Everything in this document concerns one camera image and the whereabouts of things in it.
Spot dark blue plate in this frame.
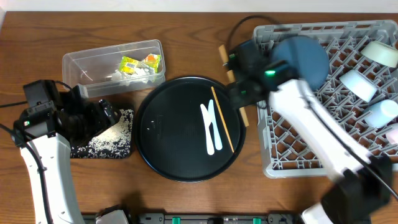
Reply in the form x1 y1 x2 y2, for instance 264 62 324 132
271 35 330 91

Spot grey dishwasher rack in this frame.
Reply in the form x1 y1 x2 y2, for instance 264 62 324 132
253 20 397 178

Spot light blue rice bowl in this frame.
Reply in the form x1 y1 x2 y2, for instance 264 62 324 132
339 70 377 103

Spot white tissue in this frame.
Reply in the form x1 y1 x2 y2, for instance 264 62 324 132
106 68 155 85

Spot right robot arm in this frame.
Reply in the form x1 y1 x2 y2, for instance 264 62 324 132
219 37 397 223

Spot white plastic spoon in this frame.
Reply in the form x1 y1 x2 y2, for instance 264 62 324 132
200 104 215 156

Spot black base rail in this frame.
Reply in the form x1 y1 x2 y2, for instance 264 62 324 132
82 212 304 224

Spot spilled rice grains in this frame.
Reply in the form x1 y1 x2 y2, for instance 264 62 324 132
71 110 134 159

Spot small light blue cup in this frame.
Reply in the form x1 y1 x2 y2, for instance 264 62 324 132
364 100 398 128

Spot round black serving tray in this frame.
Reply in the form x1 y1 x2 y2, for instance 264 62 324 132
132 76 246 182

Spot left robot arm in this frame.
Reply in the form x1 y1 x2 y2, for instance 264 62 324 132
12 80 122 223

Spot black rectangular tray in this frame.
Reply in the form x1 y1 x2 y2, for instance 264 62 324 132
70 99 134 159

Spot yellow green snack wrapper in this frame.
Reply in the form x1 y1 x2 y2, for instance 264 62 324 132
119 54 162 75

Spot clear plastic waste bin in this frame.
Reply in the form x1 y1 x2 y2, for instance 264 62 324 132
62 39 165 98

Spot wooden chopstick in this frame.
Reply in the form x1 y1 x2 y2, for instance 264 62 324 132
218 45 249 127
211 86 235 154

